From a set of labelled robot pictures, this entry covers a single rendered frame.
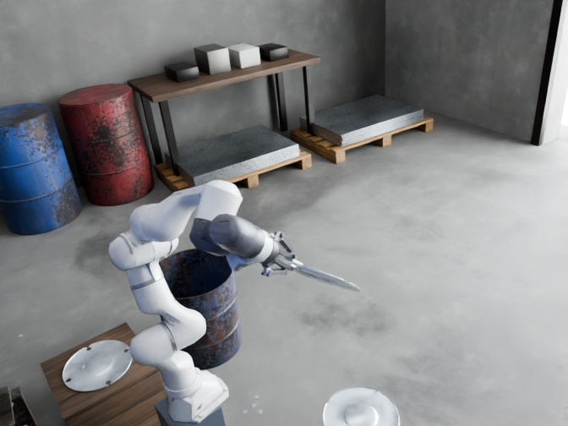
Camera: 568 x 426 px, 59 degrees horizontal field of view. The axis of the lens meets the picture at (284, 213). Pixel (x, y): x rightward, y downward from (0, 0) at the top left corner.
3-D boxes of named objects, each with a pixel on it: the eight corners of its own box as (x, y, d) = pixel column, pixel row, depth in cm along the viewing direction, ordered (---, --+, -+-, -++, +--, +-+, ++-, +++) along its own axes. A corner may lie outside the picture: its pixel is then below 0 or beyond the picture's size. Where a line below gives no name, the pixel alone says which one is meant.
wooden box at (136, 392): (142, 373, 259) (126, 321, 242) (175, 421, 232) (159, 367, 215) (63, 416, 240) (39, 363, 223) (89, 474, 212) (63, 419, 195)
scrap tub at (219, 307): (225, 307, 299) (212, 238, 275) (259, 349, 267) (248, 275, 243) (157, 337, 282) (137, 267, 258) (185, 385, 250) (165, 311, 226)
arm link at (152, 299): (128, 288, 167) (178, 266, 176) (155, 357, 170) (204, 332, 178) (134, 290, 157) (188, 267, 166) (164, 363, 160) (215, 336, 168)
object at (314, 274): (320, 283, 180) (320, 281, 180) (379, 297, 156) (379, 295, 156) (256, 256, 164) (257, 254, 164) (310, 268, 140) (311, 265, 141)
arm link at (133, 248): (139, 197, 161) (90, 213, 151) (169, 199, 148) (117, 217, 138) (155, 253, 166) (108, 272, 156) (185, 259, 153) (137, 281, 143)
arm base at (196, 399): (210, 368, 198) (204, 342, 191) (237, 397, 184) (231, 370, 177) (158, 400, 186) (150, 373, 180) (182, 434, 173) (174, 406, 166)
